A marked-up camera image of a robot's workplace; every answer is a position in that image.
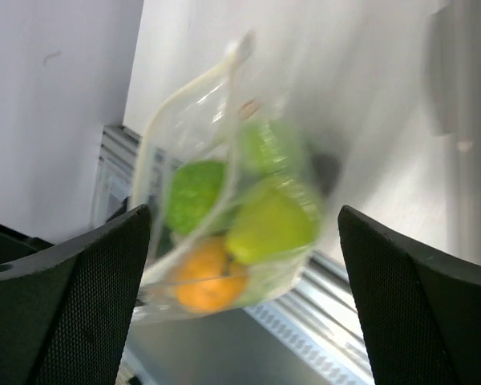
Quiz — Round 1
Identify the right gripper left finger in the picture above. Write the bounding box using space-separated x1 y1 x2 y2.
0 205 152 384

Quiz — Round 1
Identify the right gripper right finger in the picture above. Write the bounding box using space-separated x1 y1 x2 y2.
338 206 481 384

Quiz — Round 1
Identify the orange toy fruit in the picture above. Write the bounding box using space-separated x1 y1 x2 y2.
172 236 249 314

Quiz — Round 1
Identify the green bumpy toy guava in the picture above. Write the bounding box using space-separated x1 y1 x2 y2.
165 159 232 237

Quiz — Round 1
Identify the clear dotted zip top bag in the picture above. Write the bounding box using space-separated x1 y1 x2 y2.
129 31 325 323

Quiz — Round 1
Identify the green toy apple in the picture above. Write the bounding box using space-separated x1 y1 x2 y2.
238 119 306 175

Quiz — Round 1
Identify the clear grey plastic bin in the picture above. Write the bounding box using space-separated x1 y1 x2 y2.
425 1 481 136

